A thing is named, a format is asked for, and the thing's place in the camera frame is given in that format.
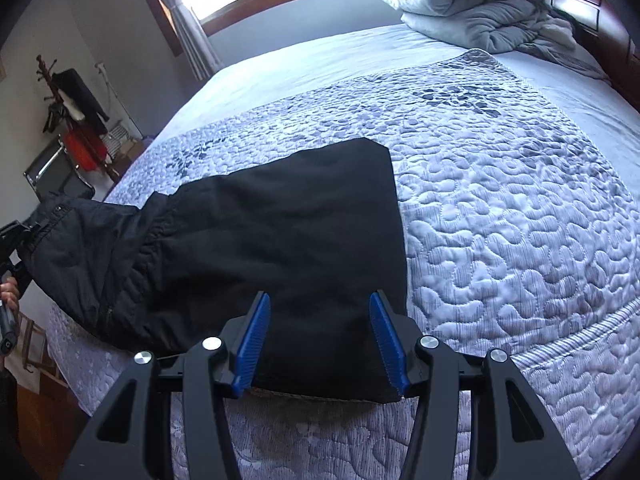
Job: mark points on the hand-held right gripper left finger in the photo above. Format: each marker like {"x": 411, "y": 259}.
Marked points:
{"x": 250, "y": 345}

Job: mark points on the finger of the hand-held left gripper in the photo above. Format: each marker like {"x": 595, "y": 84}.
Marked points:
{"x": 10, "y": 234}

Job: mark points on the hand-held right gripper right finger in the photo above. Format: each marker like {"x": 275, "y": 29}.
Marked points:
{"x": 390, "y": 345}

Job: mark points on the black pants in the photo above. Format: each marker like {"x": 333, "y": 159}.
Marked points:
{"x": 300, "y": 240}

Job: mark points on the person's left hand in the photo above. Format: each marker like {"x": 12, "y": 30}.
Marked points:
{"x": 9, "y": 292}

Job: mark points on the wooden stool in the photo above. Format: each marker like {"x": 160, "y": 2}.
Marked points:
{"x": 42, "y": 355}

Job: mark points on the metal framed chair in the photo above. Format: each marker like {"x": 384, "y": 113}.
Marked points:
{"x": 50, "y": 167}

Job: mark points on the red bag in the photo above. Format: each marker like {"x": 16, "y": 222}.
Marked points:
{"x": 85, "y": 152}

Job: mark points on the cardboard box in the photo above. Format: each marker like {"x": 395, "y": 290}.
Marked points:
{"x": 127, "y": 152}

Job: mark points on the wooden coat rack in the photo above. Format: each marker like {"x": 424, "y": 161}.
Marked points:
{"x": 47, "y": 85}

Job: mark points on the black hanging garment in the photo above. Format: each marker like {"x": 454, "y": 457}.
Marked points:
{"x": 82, "y": 97}

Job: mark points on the quilted lilac bed cover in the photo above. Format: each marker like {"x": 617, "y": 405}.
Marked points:
{"x": 500, "y": 210}

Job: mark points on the white curtain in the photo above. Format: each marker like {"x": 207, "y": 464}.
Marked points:
{"x": 195, "y": 40}

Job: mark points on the bed with pale blue sheet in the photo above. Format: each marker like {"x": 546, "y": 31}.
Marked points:
{"x": 325, "y": 60}

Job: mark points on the folded grey comforter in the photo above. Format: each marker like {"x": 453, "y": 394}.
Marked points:
{"x": 480, "y": 25}

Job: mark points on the red-brown wooden headboard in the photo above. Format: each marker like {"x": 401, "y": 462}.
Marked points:
{"x": 620, "y": 35}

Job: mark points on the white wall pipe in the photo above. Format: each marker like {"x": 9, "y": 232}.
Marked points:
{"x": 115, "y": 95}

